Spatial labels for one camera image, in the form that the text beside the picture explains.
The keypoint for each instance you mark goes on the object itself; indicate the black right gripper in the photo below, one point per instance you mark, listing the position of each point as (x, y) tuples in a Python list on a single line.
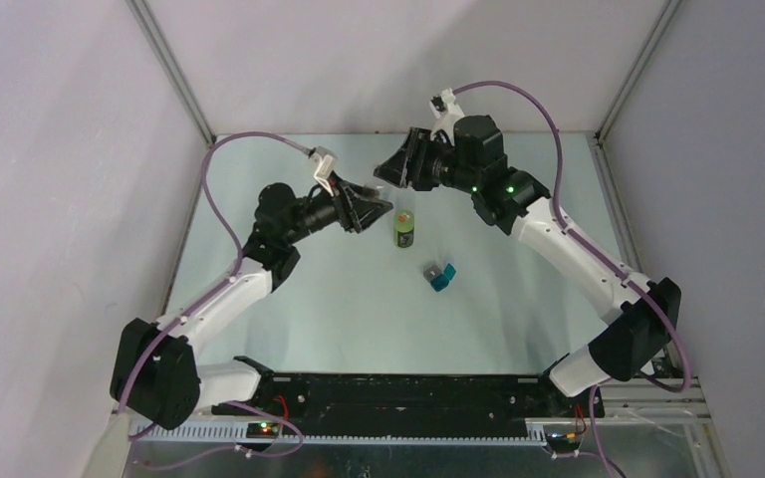
[(408, 164)]

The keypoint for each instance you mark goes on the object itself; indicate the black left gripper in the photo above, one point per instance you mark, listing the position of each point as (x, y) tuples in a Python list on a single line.
[(358, 207)]

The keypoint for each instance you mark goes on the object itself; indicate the clear pill bottle gold lid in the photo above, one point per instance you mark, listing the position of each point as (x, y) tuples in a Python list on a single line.
[(379, 193)]

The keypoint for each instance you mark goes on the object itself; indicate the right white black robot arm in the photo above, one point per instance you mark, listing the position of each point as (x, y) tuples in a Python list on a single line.
[(640, 314)]

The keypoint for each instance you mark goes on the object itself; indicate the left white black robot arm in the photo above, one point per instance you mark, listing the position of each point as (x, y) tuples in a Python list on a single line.
[(156, 372)]

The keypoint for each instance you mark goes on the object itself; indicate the green lidded black jar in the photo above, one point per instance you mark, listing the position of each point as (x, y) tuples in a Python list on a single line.
[(403, 226)]

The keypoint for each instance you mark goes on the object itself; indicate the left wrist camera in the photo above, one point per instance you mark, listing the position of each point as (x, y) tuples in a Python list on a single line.
[(324, 162)]

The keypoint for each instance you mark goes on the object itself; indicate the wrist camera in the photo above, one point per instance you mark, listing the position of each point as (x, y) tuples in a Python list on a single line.
[(324, 162), (447, 112)]

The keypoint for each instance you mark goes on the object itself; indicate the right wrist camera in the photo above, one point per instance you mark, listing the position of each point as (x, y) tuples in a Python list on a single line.
[(447, 112)]

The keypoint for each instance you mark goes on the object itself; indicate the aluminium frame post right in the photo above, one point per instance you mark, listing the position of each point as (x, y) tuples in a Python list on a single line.
[(639, 65)]

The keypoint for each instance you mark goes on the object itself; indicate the aluminium frame post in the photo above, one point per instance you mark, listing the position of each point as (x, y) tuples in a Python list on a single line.
[(156, 39), (639, 65)]

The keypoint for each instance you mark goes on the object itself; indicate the aluminium frame post left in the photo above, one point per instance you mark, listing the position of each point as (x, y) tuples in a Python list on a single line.
[(156, 39)]

